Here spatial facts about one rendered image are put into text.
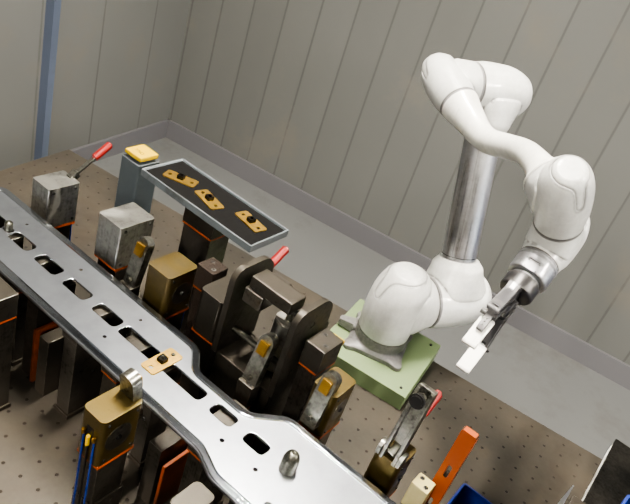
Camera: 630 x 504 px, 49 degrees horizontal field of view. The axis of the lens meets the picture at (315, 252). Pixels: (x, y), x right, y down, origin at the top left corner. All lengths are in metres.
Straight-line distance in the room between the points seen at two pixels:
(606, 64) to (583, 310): 1.24
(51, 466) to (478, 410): 1.17
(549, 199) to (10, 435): 1.23
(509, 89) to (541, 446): 1.00
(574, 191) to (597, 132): 2.16
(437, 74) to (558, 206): 0.60
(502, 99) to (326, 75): 2.08
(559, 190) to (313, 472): 0.69
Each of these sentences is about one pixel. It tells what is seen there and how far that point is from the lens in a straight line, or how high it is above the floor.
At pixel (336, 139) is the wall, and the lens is 3.95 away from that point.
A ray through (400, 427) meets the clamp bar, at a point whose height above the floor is 1.12.
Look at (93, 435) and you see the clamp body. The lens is 1.30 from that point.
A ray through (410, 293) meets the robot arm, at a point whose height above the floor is 1.00.
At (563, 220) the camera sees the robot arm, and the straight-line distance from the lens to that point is 1.42.
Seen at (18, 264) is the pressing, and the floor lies 1.00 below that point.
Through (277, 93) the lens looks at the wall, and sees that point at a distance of 4.08.
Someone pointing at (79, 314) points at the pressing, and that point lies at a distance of 1.53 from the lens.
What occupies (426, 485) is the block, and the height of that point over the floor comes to 1.07.
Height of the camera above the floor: 1.99
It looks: 31 degrees down
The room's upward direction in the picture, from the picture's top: 19 degrees clockwise
